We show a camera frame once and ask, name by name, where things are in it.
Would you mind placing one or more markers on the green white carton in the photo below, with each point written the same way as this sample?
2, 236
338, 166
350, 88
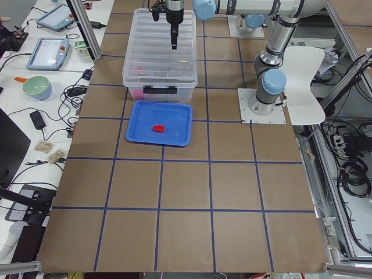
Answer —
81, 48

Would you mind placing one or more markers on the blue teach pendant near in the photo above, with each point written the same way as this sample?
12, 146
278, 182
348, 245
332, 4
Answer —
48, 54

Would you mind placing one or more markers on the red block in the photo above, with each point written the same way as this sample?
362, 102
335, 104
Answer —
158, 128

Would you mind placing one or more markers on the black box latch handle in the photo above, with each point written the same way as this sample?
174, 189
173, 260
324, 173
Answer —
165, 90

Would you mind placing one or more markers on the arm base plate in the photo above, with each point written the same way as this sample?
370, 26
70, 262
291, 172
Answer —
244, 27
254, 112

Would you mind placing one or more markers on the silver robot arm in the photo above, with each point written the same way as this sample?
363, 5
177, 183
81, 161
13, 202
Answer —
271, 80
204, 10

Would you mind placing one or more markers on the blue plastic tray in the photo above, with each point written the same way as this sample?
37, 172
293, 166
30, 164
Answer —
176, 117

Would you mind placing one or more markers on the green bowl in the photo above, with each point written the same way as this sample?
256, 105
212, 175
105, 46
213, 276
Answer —
38, 87

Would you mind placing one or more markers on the blue teach pendant far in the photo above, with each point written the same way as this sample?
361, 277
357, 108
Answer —
56, 19

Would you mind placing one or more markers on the blue teach pendant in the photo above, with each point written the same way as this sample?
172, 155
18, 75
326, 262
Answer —
56, 19
48, 54

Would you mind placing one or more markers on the clear plastic storage box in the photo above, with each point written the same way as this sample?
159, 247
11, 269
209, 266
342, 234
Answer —
185, 88

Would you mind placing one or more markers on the black power adapter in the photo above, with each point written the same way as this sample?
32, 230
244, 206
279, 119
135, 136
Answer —
37, 120

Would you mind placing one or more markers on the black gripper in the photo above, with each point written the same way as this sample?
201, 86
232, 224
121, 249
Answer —
174, 14

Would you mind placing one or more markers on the white chair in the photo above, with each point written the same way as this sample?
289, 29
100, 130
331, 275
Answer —
300, 65

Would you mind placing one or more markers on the clear plastic box lid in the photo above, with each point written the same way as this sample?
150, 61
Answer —
150, 59

